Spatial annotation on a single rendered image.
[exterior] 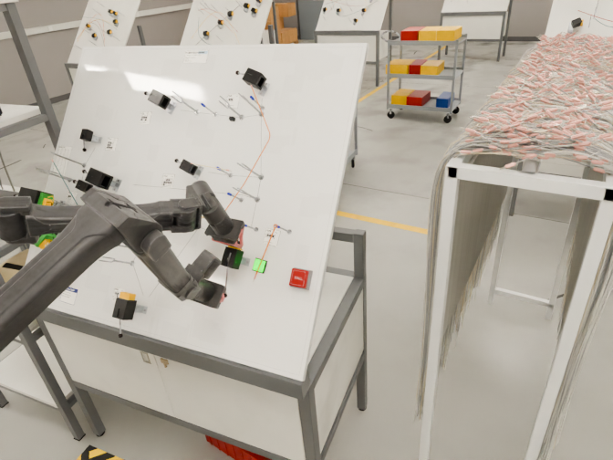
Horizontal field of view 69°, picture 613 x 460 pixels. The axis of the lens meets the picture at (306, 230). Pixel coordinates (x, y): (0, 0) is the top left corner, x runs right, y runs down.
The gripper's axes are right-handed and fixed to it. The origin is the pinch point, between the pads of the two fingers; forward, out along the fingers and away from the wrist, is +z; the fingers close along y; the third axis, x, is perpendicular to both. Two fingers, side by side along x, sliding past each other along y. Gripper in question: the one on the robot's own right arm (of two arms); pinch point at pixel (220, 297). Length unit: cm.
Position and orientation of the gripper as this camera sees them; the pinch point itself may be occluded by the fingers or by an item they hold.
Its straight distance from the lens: 135.2
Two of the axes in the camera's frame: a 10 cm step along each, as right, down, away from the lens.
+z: 2.9, 3.3, 9.0
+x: -3.3, 9.2, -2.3
